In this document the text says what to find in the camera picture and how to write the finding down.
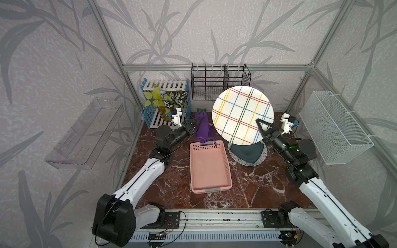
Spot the aluminium frame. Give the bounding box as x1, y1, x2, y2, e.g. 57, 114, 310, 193
88, 1, 397, 178

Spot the purple cloth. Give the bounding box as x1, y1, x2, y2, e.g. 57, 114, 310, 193
195, 112, 216, 145

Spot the plaid striped white plate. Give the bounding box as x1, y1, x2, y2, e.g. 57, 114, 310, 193
212, 86, 274, 146

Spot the potted plant in yellow pot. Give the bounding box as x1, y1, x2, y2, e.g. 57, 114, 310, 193
143, 84, 188, 122

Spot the green toy rake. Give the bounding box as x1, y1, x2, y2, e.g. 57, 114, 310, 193
197, 108, 207, 114

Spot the dark green square plate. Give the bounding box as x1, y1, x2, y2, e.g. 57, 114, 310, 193
230, 142, 264, 163

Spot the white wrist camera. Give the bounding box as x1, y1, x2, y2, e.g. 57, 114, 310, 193
280, 113, 299, 134
171, 107, 183, 128

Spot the pink perforated plastic basket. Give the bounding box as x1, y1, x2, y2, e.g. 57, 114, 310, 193
189, 140, 233, 194

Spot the black wire wall rack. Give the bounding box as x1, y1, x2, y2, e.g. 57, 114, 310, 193
190, 64, 252, 101

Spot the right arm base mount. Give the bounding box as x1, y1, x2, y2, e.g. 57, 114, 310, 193
261, 201, 300, 228

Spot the blue white slatted crate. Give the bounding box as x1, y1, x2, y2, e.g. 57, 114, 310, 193
141, 79, 191, 129

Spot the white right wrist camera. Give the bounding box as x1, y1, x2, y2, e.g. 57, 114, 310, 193
280, 113, 299, 134

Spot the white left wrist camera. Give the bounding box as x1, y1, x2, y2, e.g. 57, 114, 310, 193
171, 107, 183, 128

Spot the clear acrylic wall shelf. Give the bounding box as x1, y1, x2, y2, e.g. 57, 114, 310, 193
44, 98, 125, 170

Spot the colourful squiggle round plate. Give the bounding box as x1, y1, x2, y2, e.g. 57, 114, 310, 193
228, 141, 268, 167

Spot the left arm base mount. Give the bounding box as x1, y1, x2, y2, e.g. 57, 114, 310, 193
143, 202, 181, 229

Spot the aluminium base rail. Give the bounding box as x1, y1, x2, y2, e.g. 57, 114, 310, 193
123, 208, 351, 248

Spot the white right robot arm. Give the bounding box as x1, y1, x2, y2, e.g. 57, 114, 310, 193
256, 119, 390, 248

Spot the white mesh wall basket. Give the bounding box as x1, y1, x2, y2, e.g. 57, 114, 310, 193
299, 91, 374, 165

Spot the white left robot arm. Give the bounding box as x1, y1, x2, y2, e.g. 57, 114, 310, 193
92, 118, 201, 247

